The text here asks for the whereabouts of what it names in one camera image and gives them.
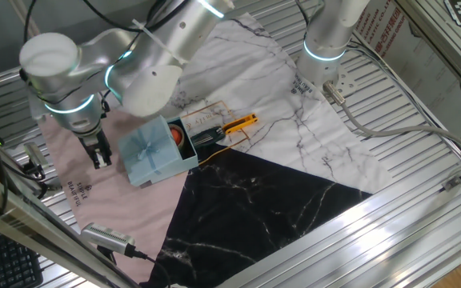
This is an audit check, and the light blue ribboned casing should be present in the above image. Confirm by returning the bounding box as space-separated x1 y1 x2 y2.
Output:
117 115 186 188

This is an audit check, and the black keyboard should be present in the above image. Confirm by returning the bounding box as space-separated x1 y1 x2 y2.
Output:
0 222 44 288

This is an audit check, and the light blue inner gift box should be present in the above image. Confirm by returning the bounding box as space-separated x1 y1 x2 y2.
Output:
165 117 199 174

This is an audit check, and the black camera ball mount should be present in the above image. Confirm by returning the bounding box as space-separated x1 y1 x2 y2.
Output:
22 162 62 192

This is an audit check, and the grey metal rod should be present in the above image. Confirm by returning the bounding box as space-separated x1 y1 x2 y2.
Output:
9 0 42 39

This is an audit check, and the marble pink black tablecloth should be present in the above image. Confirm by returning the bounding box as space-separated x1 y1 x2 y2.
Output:
34 11 394 288

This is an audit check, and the aluminium frame beam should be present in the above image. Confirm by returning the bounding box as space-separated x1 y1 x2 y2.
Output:
0 162 142 288

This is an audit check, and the yellow folding hex key set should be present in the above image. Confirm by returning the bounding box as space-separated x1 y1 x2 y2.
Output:
222 113 259 135

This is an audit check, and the small grey camera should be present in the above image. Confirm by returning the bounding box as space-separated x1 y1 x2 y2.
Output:
22 142 50 171

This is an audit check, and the cardboard box with red print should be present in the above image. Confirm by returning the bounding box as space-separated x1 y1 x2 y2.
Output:
352 0 461 157

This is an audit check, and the silver depth camera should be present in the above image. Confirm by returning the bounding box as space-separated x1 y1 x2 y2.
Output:
80 222 136 257

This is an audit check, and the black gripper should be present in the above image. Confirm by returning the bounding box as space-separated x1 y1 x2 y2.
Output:
78 126 114 170

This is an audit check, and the thick grey robot cable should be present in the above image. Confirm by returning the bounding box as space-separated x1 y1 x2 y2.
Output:
323 81 461 162

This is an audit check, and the orange round item with ring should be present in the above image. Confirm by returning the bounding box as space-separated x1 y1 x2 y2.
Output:
169 123 186 150

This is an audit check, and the black camera cable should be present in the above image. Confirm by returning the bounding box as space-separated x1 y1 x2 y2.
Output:
133 247 172 288

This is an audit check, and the small metal corner bracket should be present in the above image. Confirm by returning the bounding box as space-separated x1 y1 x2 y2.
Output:
441 175 461 192

